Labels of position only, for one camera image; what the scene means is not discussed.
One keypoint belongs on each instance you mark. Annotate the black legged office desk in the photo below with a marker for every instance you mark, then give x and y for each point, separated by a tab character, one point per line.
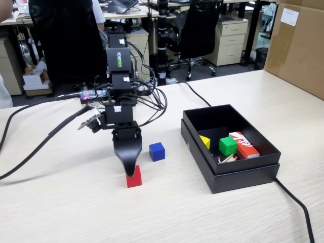
251	30

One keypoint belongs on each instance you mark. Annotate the blue cube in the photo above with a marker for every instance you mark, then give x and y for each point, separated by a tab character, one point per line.
157	152

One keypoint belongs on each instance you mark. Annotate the black cardboard box lid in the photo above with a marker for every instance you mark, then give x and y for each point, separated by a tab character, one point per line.
243	181

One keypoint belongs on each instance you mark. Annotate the red white matchbox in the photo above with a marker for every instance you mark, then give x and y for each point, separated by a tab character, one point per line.
246	149

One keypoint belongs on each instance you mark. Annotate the person in white shirt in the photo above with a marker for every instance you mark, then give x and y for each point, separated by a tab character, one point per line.
98	10
3	93

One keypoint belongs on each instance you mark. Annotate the white cardboard floor box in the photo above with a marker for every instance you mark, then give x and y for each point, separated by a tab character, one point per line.
34	78

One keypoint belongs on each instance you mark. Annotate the cream three-drawer cabinet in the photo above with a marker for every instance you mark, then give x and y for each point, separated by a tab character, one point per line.
230	43

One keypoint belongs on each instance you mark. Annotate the bare person forearm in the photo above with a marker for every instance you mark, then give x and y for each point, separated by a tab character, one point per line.
5	10

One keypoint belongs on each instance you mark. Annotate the controller board with red light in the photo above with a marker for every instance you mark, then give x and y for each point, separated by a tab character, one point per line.
87	96

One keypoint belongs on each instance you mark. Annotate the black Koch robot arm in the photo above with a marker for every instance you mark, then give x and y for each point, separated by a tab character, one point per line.
117	59

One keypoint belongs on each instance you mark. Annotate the black cardboard box tray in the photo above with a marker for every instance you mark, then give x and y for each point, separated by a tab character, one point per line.
215	116

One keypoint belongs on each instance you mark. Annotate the tall black mesh office chair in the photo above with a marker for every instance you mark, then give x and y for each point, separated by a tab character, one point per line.
68	38

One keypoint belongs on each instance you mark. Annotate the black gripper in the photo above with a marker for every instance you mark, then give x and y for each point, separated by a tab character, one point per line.
119	115

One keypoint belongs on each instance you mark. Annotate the black swivel office chair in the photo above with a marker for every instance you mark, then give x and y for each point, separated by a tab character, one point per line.
197	30

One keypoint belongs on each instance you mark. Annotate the green cube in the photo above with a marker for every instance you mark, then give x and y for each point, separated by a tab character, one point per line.
227	146

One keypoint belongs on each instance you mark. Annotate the large brown cardboard box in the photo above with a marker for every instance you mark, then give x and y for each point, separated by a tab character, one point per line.
296	50

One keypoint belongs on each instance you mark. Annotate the cream office desk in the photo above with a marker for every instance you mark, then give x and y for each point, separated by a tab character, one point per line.
131	14

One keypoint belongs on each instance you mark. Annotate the cream drawer cabinet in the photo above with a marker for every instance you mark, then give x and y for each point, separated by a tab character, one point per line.
141	48
8	71

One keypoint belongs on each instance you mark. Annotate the yellow wedge block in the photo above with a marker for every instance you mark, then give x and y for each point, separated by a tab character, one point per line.
206	142

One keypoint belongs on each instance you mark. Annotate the red-tipped wooden match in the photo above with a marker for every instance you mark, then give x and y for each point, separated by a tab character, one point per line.
227	158
231	160

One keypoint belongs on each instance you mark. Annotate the red cube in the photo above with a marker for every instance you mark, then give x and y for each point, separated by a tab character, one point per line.
136	181

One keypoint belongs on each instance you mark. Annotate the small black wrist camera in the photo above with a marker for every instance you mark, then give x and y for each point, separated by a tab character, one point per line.
95	126

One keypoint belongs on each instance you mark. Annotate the black laptop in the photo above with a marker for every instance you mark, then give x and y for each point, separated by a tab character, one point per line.
121	5

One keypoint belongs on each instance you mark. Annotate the black waste bin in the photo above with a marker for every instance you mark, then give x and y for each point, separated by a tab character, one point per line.
261	59

